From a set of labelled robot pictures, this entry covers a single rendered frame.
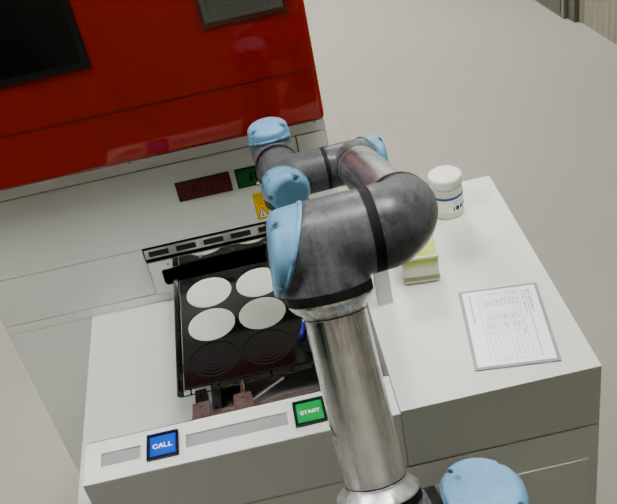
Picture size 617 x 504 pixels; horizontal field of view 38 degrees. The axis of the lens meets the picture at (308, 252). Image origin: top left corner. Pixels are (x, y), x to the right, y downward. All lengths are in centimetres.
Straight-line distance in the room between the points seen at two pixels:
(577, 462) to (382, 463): 64
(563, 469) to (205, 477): 66
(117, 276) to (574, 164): 228
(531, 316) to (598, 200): 198
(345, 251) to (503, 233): 80
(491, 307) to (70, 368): 106
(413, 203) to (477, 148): 283
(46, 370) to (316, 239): 126
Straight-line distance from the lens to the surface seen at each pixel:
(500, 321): 167
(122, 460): 161
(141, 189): 194
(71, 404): 234
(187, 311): 193
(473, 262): 181
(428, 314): 170
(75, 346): 221
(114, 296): 211
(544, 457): 173
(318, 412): 156
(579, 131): 406
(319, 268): 112
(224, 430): 159
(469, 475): 127
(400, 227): 113
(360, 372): 117
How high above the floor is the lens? 210
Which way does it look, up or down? 37 degrees down
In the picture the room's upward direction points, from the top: 12 degrees counter-clockwise
